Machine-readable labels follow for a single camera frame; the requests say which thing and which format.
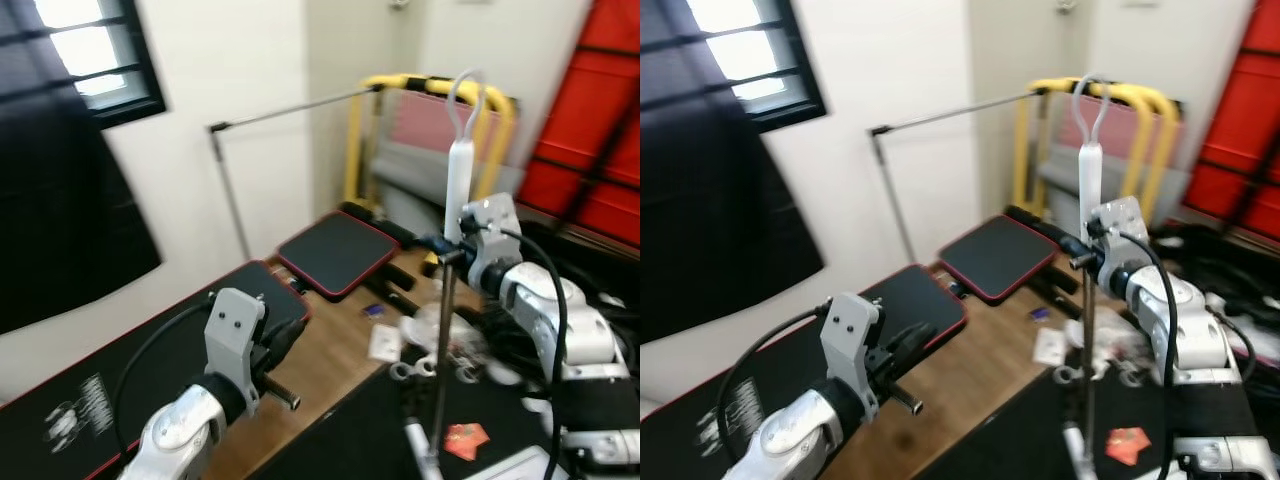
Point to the long black bench pad red trim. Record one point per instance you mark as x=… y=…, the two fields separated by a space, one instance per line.
x=25 y=445

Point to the black bench frame with rollers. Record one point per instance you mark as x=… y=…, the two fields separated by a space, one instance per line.
x=395 y=235
x=1040 y=225

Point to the black floor mat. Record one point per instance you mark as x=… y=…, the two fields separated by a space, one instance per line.
x=1000 y=440
x=340 y=440

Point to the small blue packet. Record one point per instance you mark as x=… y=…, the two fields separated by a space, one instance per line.
x=1038 y=313
x=375 y=310

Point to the white paper card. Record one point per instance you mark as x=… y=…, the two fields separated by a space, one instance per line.
x=385 y=344
x=1049 y=345

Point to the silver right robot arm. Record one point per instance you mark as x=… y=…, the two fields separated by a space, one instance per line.
x=580 y=330
x=1190 y=330

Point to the black framed window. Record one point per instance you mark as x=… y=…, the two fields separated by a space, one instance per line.
x=740 y=50
x=85 y=50

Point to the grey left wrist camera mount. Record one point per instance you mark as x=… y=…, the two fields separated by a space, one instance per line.
x=850 y=335
x=235 y=330

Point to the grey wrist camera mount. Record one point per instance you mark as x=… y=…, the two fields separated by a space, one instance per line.
x=850 y=335
x=235 y=330
x=1120 y=228
x=490 y=225

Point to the yellow tube frame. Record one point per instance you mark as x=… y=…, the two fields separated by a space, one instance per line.
x=390 y=80
x=1055 y=86

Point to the small red packet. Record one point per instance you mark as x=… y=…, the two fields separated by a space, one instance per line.
x=467 y=440
x=1127 y=445

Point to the pink foam mat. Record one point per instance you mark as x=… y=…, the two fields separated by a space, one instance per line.
x=1135 y=125
x=430 y=125

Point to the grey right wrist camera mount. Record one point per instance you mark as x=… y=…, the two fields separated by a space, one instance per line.
x=490 y=225
x=1120 y=228

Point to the thin metal rack bar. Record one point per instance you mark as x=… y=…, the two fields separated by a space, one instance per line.
x=878 y=131
x=216 y=128

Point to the black curtain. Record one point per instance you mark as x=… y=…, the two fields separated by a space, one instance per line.
x=60 y=220
x=710 y=220

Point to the folded red table black legs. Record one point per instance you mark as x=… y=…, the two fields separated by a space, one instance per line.
x=1240 y=110
x=590 y=110

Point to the short black bench pad red trim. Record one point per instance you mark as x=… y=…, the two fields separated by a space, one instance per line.
x=1000 y=258
x=335 y=255

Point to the crumpled clear plastic wrap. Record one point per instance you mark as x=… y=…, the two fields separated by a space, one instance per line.
x=425 y=325
x=1110 y=335

